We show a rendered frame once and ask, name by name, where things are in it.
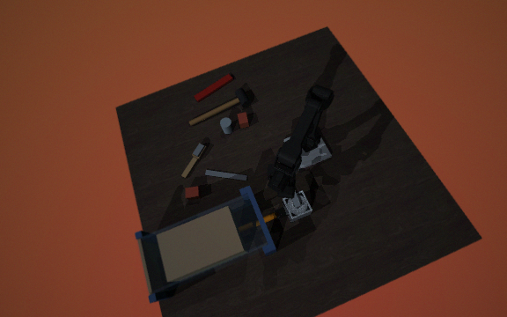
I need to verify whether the grey cylinder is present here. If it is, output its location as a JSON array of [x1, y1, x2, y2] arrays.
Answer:
[[220, 117, 233, 134]]

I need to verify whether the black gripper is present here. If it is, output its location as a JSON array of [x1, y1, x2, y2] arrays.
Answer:
[[278, 174, 296, 199]]

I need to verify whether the black mallet with wooden handle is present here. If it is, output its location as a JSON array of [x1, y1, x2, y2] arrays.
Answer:
[[189, 88, 251, 126]]

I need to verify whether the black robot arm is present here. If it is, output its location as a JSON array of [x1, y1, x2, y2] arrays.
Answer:
[[267, 85, 334, 194]]

